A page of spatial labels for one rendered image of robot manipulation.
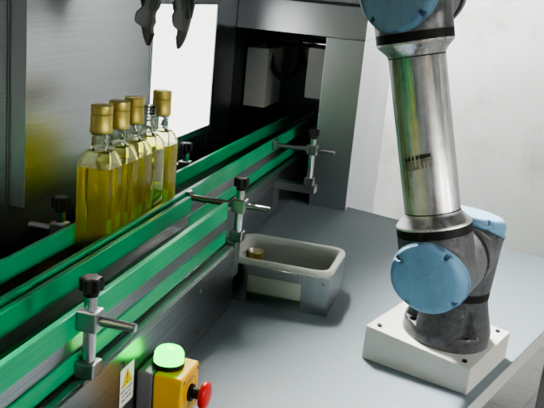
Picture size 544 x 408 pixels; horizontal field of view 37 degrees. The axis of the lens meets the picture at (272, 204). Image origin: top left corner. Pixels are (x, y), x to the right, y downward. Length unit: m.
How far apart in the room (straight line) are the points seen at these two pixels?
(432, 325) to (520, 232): 2.53
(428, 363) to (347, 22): 1.18
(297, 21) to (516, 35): 1.67
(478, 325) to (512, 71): 2.51
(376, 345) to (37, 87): 0.71
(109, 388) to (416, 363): 0.55
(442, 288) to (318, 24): 1.25
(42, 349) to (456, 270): 0.59
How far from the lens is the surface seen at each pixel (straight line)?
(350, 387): 1.35
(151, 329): 1.20
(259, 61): 2.49
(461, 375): 1.38
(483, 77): 3.87
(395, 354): 1.42
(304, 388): 1.32
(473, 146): 3.91
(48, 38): 1.37
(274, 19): 2.35
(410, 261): 1.22
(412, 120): 1.20
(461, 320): 1.39
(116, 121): 1.32
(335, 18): 2.31
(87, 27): 1.48
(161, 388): 1.17
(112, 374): 1.10
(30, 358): 0.93
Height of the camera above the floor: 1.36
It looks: 15 degrees down
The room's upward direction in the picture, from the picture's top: 5 degrees clockwise
